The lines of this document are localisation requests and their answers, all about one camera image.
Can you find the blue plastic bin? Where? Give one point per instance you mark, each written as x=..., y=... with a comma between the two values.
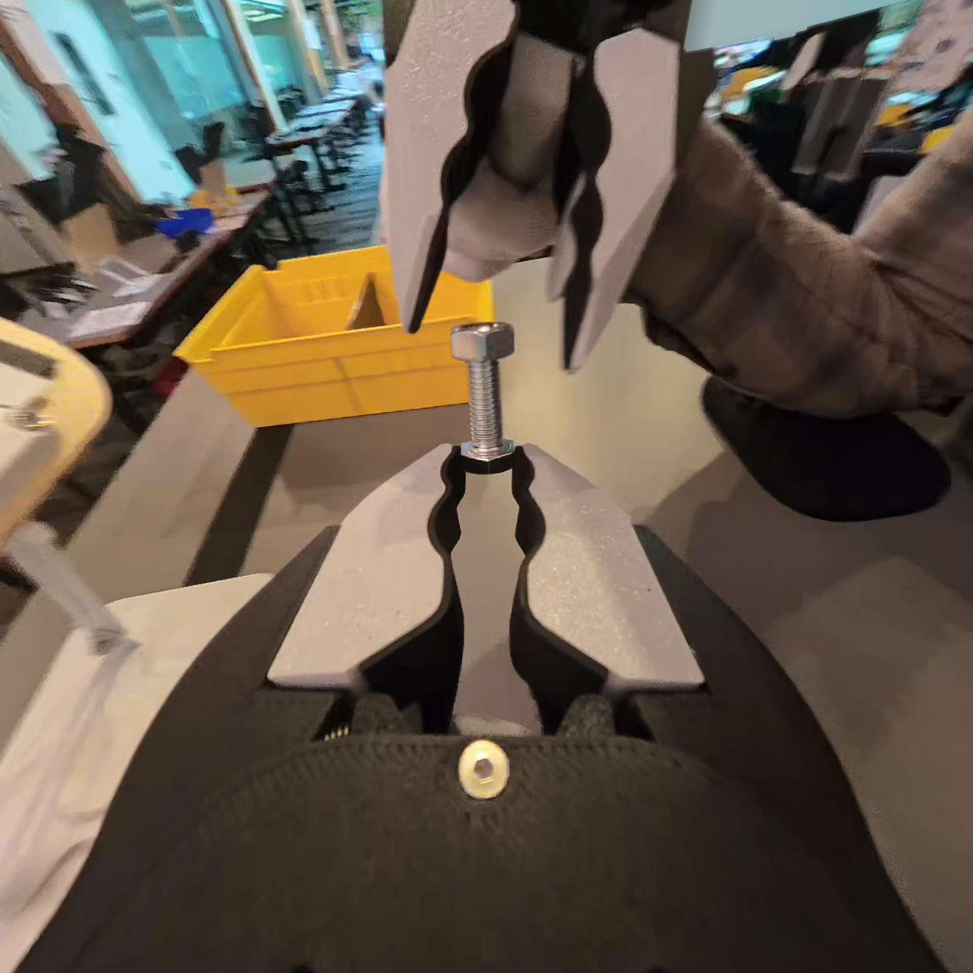
x=186, y=222

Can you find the yellow plastic storage bin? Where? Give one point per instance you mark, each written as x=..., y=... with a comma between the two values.
x=304, y=380

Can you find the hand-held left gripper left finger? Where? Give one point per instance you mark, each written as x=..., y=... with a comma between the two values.
x=365, y=600

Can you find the steel bolt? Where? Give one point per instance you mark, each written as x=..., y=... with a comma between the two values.
x=483, y=395

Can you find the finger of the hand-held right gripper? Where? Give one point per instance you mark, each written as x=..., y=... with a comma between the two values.
x=426, y=114
x=638, y=152

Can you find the person's right forearm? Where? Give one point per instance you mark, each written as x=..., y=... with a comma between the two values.
x=798, y=304

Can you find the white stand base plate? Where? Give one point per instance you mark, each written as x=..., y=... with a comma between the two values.
x=114, y=722

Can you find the steel hex nut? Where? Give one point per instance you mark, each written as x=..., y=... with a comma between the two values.
x=486, y=450

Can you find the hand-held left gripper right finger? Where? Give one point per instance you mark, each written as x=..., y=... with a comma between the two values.
x=608, y=600

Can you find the wooden document stand board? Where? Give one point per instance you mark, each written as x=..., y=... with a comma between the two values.
x=87, y=395

